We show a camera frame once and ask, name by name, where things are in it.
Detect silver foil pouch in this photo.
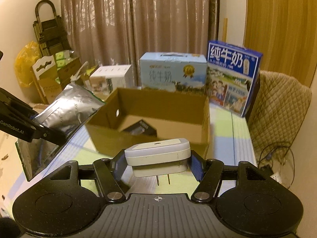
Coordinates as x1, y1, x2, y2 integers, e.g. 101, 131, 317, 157
16, 83, 104, 181

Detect white plug adapter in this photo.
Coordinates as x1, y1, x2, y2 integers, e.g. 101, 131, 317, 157
124, 138, 191, 185

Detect plaid bed sheet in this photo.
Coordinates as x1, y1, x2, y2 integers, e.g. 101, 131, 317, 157
4, 102, 259, 199

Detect black box inside cardboard box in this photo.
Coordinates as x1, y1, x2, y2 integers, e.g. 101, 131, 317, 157
123, 119, 157, 137

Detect yellow plastic bag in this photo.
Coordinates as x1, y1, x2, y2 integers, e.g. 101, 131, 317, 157
14, 41, 41, 88

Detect open cardboard box with tissues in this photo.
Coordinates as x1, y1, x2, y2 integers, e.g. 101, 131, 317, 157
31, 50, 82, 104

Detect brown cardboard box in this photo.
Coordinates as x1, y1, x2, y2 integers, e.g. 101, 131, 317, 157
85, 88, 210, 158

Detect white product box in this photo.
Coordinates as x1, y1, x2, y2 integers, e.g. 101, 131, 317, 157
89, 64, 135, 98

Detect black folding cart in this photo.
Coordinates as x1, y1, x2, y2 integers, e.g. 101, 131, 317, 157
33, 0, 72, 57

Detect dark blue milk carton box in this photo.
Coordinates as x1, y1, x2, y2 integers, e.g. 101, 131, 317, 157
206, 40, 263, 117

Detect quilted beige chair cover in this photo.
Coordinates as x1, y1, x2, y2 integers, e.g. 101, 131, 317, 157
247, 70, 312, 162

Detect light blue milk carton box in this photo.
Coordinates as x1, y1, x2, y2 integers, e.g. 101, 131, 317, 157
139, 52, 207, 95

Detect brown curtain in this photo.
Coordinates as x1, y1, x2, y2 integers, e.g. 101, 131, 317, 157
61, 0, 219, 82

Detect wooden door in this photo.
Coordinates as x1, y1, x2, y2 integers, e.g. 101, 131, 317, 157
244, 0, 316, 86

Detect black cables on floor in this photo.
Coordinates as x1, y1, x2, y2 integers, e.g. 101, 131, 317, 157
257, 141, 297, 189

